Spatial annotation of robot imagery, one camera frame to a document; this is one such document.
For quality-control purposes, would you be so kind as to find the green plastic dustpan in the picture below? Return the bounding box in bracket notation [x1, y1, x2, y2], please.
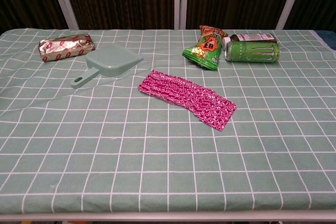
[70, 44, 144, 90]

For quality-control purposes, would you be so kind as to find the green Monster drink can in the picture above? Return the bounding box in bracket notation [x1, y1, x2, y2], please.
[224, 41, 281, 63]

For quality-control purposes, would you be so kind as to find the blue cloth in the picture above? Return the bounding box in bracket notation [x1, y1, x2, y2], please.
[314, 30, 336, 51]

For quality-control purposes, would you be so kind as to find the dark bottle with white cap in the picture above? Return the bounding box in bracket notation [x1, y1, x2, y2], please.
[222, 33, 278, 51]

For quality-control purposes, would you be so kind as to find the gold foil snack package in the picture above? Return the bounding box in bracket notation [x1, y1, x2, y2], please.
[38, 34, 96, 63]

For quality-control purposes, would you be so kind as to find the white slanted metal frame post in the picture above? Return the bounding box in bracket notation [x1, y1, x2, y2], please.
[275, 0, 308, 30]
[47, 0, 80, 30]

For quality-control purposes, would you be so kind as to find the pink patterned playing card spread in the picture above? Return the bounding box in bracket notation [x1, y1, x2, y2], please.
[138, 69, 238, 132]

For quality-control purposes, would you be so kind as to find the green orange chip bag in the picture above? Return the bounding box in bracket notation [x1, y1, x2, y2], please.
[182, 25, 228, 71]

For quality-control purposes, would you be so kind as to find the green checkered tablecloth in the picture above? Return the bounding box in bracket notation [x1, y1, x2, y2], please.
[0, 27, 336, 215]

